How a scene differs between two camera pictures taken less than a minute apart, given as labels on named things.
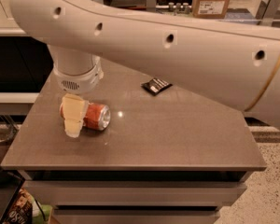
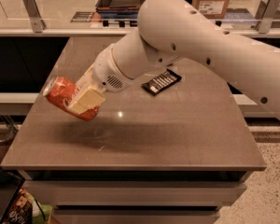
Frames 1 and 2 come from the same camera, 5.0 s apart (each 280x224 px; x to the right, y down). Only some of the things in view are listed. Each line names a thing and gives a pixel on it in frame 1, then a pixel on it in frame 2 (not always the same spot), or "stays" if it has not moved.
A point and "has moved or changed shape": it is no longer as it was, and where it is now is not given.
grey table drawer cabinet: [136, 196] stays
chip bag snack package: [21, 210] stays
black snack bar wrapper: [156, 85] stays
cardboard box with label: [211, 1] stays
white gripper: [78, 83] to [106, 70]
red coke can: [96, 116] has moved or changed shape
